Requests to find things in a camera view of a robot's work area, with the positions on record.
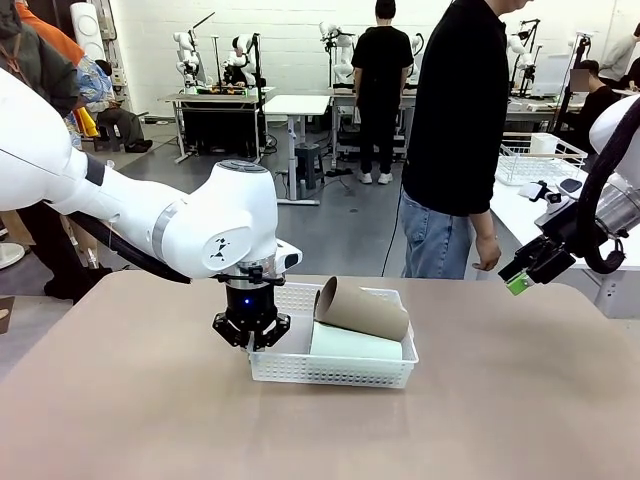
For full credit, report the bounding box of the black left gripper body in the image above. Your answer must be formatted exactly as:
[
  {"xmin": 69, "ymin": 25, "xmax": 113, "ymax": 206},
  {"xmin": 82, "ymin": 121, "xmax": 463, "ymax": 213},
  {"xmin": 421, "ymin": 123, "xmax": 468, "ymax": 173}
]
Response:
[{"xmin": 223, "ymin": 278, "xmax": 279, "ymax": 329}]

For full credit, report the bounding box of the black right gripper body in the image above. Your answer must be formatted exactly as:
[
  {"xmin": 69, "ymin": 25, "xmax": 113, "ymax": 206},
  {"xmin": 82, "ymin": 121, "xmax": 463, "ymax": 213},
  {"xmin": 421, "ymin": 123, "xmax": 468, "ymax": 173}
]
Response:
[{"xmin": 528, "ymin": 230, "xmax": 578, "ymax": 286}]

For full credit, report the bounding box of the pale green plastic cup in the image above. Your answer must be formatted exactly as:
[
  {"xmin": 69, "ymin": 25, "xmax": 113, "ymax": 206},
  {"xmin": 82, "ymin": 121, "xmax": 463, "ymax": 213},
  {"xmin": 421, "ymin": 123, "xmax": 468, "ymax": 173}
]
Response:
[{"xmin": 308, "ymin": 321, "xmax": 405, "ymax": 361}]

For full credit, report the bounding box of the white perforated plastic basket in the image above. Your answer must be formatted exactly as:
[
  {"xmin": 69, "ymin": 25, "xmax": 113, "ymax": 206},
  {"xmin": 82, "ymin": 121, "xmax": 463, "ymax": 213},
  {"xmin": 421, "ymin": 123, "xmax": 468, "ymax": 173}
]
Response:
[{"xmin": 246, "ymin": 281, "xmax": 421, "ymax": 392}]

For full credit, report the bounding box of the beige plastic cup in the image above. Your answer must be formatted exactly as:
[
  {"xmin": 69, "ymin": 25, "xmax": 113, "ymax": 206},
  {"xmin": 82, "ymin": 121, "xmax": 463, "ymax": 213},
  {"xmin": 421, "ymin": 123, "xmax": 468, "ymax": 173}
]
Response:
[{"xmin": 313, "ymin": 275, "xmax": 411, "ymax": 344}]

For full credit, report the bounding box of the small white cup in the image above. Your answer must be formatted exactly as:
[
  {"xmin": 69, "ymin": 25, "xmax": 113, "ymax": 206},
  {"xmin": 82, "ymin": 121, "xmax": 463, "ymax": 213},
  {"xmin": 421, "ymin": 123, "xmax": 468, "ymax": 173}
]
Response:
[{"xmin": 530, "ymin": 132, "xmax": 560, "ymax": 157}]

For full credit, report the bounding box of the man's right forearm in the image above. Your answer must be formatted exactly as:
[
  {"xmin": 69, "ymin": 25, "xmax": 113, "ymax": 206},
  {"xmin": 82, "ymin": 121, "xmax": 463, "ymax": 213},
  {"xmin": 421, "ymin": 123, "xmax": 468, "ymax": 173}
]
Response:
[{"xmin": 471, "ymin": 212, "xmax": 498, "ymax": 241}]

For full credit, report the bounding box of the man's right hand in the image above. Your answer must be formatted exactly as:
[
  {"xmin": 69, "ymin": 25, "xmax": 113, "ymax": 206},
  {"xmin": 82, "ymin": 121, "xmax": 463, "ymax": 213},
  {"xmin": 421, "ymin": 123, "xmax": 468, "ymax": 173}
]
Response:
[{"xmin": 473, "ymin": 234, "xmax": 503, "ymax": 273}]

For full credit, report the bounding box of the large white table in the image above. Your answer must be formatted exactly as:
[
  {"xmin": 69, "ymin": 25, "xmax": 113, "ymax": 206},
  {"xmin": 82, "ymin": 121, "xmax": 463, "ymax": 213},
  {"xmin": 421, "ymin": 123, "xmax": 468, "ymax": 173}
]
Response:
[{"xmin": 464, "ymin": 149, "xmax": 640, "ymax": 321}]

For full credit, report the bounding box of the grey plastic stool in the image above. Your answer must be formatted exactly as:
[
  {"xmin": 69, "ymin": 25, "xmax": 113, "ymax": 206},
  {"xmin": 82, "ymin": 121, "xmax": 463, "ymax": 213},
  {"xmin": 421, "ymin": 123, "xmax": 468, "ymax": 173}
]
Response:
[{"xmin": 293, "ymin": 142, "xmax": 326, "ymax": 191}]

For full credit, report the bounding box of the seated man in black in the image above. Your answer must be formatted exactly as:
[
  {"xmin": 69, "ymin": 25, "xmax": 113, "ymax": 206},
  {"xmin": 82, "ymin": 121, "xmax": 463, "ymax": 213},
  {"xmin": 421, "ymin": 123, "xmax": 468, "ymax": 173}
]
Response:
[{"xmin": 560, "ymin": 58, "xmax": 622, "ymax": 149}]

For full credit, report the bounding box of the man in black sweater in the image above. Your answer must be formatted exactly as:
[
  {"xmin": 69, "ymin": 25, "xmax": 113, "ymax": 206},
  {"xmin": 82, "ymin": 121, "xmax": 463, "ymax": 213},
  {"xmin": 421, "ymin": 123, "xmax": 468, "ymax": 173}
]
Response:
[{"xmin": 398, "ymin": 0, "xmax": 512, "ymax": 280}]

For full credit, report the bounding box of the white monitor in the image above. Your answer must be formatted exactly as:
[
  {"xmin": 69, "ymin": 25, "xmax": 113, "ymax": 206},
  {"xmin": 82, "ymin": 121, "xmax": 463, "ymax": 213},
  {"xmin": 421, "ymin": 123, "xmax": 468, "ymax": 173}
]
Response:
[{"xmin": 531, "ymin": 53, "xmax": 572, "ymax": 99}]

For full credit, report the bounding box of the small white desk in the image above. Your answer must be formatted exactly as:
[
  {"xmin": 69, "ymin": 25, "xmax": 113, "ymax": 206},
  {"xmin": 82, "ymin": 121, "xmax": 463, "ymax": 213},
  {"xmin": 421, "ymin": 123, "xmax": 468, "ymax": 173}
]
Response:
[{"xmin": 262, "ymin": 93, "xmax": 333, "ymax": 207}]

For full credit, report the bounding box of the wood-top robot desk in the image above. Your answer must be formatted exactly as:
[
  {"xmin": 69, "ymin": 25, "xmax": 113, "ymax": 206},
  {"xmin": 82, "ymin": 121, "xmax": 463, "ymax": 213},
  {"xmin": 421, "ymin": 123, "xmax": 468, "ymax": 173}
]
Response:
[{"xmin": 158, "ymin": 85, "xmax": 277, "ymax": 167}]

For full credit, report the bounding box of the person in grey shirt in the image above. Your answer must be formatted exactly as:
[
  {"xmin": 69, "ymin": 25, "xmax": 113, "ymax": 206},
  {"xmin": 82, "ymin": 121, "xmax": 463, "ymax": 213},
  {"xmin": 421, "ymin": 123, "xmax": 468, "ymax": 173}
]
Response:
[{"xmin": 598, "ymin": 19, "xmax": 640, "ymax": 85}]

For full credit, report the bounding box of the seated person in beige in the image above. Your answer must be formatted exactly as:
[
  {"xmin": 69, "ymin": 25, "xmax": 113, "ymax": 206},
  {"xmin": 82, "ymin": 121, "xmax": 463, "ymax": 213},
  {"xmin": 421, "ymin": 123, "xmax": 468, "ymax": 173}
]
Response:
[{"xmin": 92, "ymin": 58, "xmax": 155, "ymax": 154}]

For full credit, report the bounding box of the white round fan base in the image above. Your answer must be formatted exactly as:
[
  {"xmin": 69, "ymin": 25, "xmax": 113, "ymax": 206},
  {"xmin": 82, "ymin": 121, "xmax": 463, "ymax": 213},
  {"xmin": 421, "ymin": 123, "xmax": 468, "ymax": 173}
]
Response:
[{"xmin": 0, "ymin": 241, "xmax": 27, "ymax": 272}]

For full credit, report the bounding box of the standing man in black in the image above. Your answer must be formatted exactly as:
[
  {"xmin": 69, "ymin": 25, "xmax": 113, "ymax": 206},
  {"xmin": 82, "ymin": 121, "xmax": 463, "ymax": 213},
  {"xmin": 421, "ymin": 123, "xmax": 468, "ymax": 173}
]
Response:
[{"xmin": 350, "ymin": 0, "xmax": 415, "ymax": 186}]

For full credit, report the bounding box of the yellow cloth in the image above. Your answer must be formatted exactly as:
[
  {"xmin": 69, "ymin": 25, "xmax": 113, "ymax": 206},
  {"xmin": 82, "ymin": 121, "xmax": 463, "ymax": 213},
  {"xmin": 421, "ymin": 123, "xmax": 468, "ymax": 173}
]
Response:
[{"xmin": 78, "ymin": 106, "xmax": 100, "ymax": 138}]

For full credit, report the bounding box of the blue patterned garment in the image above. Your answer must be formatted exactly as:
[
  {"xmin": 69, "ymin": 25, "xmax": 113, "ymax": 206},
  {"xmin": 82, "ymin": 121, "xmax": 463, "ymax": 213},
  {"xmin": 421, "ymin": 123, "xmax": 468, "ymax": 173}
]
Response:
[{"xmin": 64, "ymin": 54, "xmax": 111, "ymax": 151}]

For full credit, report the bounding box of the figure in olive jacket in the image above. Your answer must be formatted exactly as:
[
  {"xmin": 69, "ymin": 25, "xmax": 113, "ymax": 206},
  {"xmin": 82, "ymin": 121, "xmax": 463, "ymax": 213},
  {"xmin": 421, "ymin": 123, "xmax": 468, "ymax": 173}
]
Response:
[{"xmin": 0, "ymin": 0, "xmax": 114, "ymax": 304}]

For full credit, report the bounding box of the white tower appliance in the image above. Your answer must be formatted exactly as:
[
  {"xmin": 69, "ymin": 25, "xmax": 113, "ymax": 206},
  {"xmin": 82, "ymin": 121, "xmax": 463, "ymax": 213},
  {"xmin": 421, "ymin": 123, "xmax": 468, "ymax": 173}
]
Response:
[{"xmin": 68, "ymin": 1, "xmax": 107, "ymax": 60}]

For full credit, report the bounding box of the orange jacket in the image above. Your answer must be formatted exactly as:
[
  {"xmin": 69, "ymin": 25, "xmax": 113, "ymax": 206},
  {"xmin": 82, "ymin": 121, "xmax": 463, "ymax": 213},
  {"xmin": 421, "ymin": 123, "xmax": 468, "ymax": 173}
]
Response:
[{"xmin": 14, "ymin": 0, "xmax": 86, "ymax": 67}]

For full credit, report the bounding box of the black right arm hose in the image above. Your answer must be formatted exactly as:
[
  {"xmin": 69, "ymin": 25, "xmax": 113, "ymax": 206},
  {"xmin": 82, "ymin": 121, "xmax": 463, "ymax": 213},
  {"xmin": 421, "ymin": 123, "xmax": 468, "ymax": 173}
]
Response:
[{"xmin": 574, "ymin": 96, "xmax": 640, "ymax": 275}]

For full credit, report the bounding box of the black arm hose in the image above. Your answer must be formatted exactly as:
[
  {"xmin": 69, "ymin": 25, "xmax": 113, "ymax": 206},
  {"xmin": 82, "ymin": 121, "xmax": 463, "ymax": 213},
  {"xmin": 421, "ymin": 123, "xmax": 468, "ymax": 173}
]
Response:
[
  {"xmin": 574, "ymin": 96, "xmax": 640, "ymax": 275},
  {"xmin": 68, "ymin": 211, "xmax": 194, "ymax": 286}
]

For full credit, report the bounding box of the white wire dish rack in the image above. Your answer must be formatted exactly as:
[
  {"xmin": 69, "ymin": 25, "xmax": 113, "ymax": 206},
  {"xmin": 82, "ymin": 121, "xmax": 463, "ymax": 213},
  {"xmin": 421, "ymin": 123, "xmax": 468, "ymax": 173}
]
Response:
[{"xmin": 496, "ymin": 132, "xmax": 589, "ymax": 188}]

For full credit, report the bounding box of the black left arm hose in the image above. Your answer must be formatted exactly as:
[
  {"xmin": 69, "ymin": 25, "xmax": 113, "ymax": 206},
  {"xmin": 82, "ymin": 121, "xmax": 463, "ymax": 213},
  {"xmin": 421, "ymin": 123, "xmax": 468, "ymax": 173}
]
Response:
[{"xmin": 68, "ymin": 211, "xmax": 194, "ymax": 286}]

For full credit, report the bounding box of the thin black floor cable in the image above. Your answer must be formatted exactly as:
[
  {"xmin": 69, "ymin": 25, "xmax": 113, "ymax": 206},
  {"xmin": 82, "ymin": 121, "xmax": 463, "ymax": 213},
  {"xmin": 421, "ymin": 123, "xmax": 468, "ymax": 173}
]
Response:
[{"xmin": 381, "ymin": 183, "xmax": 404, "ymax": 278}]

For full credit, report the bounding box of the black camera stand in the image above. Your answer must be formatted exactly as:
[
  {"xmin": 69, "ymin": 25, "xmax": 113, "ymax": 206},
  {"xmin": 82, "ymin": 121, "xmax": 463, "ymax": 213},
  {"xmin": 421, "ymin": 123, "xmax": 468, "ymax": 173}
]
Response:
[{"xmin": 558, "ymin": 31, "xmax": 595, "ymax": 129}]

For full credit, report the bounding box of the grey-frame work desk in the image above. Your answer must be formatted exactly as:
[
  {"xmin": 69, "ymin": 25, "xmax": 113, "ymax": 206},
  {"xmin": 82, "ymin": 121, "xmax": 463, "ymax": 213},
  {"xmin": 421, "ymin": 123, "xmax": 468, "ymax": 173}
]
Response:
[{"xmin": 328, "ymin": 85, "xmax": 416, "ymax": 170}]

